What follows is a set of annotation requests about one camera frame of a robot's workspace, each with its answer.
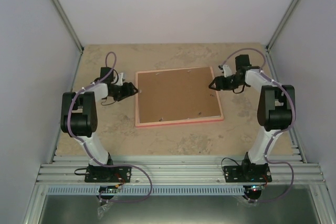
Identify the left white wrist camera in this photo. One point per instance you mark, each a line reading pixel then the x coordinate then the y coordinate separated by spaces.
pixel 120 79

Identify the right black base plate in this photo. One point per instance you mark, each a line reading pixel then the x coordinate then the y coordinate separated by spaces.
pixel 258 174

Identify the left aluminium corner post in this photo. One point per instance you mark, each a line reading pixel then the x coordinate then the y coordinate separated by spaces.
pixel 62 14

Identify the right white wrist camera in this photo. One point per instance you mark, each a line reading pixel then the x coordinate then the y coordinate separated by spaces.
pixel 226 70

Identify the right circuit board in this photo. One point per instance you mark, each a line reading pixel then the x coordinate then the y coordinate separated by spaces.
pixel 256 187

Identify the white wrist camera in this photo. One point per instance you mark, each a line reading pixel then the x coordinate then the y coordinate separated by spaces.
pixel 120 79
pixel 226 70

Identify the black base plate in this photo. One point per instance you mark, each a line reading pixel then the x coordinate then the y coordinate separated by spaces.
pixel 258 174
pixel 120 172

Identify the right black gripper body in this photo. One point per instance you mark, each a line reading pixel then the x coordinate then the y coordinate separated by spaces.
pixel 230 85

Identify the blue slotted cable duct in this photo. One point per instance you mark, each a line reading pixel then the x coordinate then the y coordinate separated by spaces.
pixel 161 190

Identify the aluminium rail platform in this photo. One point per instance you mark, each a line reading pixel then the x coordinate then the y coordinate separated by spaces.
pixel 180 170

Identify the aluminium corner post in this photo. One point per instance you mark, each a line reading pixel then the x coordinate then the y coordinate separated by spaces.
pixel 285 18
pixel 62 14

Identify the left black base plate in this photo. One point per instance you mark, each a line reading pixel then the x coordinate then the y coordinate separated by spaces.
pixel 120 172

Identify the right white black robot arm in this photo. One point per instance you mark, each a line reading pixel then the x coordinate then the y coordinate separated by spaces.
pixel 276 114

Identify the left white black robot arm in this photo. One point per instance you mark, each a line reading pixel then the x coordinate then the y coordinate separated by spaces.
pixel 79 120

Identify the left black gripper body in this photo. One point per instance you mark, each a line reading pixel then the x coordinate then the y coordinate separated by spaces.
pixel 119 94

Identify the white mat brown backing board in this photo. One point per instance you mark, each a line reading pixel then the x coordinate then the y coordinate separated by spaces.
pixel 178 95

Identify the right aluminium corner post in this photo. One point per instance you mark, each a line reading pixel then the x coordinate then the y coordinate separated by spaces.
pixel 285 18

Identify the left circuit board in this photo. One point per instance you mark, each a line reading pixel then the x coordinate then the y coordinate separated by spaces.
pixel 111 189

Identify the circuit board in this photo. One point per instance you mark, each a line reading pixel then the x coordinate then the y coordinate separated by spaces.
pixel 111 189
pixel 256 187

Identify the pink picture frame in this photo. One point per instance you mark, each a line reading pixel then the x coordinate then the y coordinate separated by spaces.
pixel 178 123

